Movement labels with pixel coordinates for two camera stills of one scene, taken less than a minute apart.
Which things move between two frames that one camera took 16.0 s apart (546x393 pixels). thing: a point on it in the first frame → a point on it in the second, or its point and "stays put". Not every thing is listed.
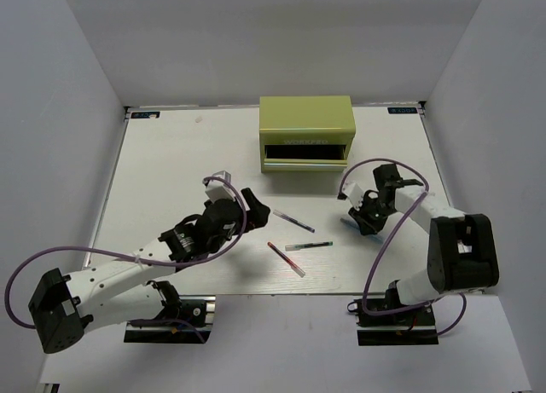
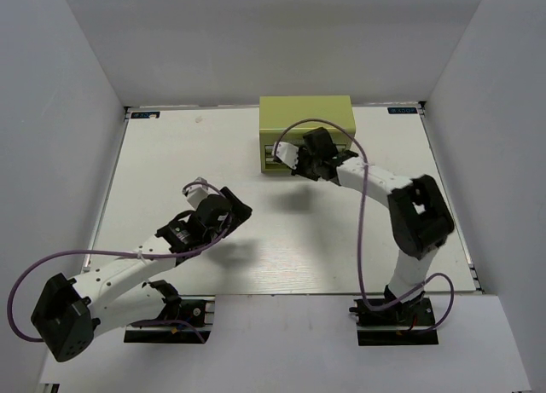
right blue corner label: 402,110 stays put
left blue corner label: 145,114 stays put
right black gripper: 367,225 → 303,153
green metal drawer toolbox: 305,134 stays put
